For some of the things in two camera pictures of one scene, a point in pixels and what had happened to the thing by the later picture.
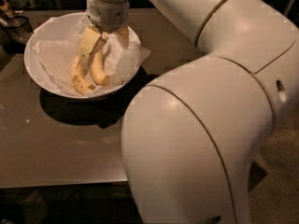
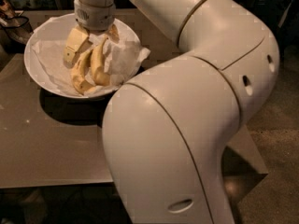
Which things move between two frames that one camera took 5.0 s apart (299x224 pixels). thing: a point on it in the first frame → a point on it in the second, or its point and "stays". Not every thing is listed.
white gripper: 109,13 → 94,16
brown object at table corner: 14,27 stays
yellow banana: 80,83 stays
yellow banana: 97,70 stays
